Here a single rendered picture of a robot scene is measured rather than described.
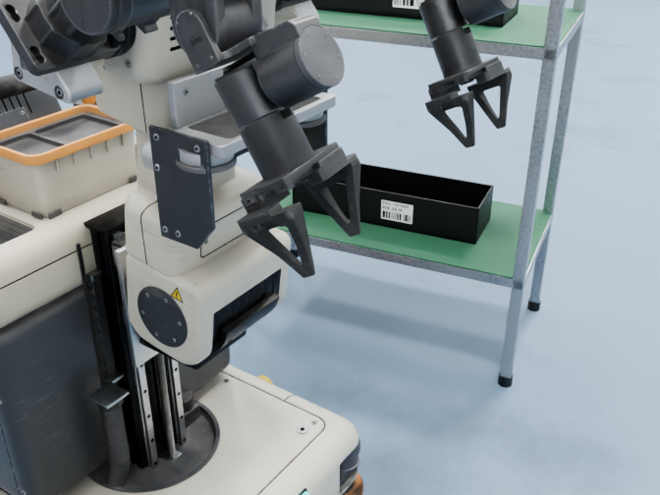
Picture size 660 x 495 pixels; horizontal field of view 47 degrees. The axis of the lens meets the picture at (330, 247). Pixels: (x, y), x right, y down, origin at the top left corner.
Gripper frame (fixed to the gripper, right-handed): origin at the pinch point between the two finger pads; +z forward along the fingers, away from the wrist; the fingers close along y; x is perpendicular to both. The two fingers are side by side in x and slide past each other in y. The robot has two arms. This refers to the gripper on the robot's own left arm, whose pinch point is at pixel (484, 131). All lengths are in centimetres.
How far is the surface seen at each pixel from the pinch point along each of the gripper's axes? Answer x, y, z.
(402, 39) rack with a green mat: 49, 61, -18
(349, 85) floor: 240, 273, -12
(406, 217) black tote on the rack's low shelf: 78, 74, 28
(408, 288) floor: 106, 97, 57
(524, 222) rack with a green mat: 39, 69, 34
